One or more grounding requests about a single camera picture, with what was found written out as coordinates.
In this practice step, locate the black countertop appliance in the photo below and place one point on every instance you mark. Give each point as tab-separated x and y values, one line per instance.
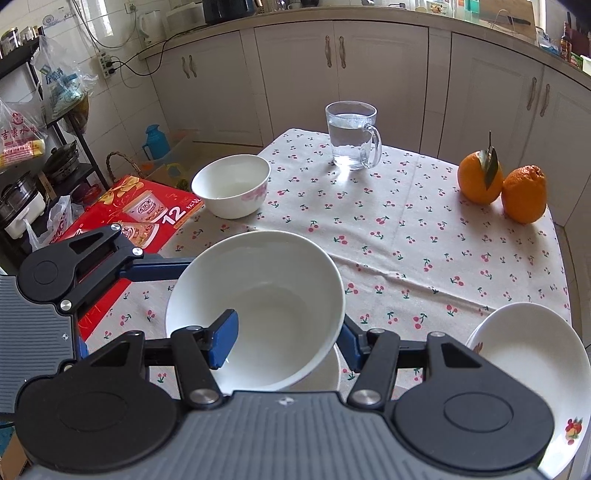
228	11

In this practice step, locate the white power strip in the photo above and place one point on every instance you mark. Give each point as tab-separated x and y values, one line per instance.
107	64

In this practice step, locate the bumpy orange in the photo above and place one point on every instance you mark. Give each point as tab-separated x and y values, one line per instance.
524	196

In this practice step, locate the red print plastic bag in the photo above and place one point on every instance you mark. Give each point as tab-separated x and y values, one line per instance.
18	134

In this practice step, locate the orange with green leaf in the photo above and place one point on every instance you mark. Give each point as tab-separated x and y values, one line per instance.
475	182

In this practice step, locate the blue thermos jug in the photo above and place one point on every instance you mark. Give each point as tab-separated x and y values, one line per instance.
151	143

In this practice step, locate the white kitchen cabinet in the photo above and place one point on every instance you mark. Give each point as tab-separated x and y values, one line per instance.
295	83

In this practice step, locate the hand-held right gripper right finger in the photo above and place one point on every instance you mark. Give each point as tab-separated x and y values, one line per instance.
353	346

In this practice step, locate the white pink print bowl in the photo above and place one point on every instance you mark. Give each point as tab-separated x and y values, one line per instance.
325	374
231	203
277	300

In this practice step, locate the white electric kettle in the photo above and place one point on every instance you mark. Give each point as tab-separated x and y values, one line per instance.
152	27

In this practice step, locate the black metal shelf rack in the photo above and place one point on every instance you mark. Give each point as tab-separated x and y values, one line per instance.
18	64

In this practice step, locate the white fruit print plate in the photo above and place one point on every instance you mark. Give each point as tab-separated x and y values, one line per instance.
526	350

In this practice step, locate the white rice cooker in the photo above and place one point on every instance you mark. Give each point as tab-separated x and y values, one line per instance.
18	207

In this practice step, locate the dark sauce bottle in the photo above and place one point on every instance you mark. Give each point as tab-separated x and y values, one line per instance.
566	44

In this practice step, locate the white plastic bag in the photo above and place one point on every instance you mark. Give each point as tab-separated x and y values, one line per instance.
60	217

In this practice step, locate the dark wok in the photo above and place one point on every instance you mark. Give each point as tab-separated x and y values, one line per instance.
60	161

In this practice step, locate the wooden cutting board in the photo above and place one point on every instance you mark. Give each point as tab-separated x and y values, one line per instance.
503	7

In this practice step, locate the blue print plastic bag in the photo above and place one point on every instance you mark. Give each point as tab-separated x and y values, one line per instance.
60	83

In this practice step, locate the red cardboard carton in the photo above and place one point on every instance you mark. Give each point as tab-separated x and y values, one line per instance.
166	191

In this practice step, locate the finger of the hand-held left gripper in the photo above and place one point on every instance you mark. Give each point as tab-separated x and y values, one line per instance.
152	272
82	349

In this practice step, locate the glass mug with water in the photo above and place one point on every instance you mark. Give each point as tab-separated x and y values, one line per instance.
346	147

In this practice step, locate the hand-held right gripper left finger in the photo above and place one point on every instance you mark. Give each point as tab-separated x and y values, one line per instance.
224	339

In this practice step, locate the cherry print tablecloth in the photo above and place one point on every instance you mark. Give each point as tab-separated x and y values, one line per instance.
415	230

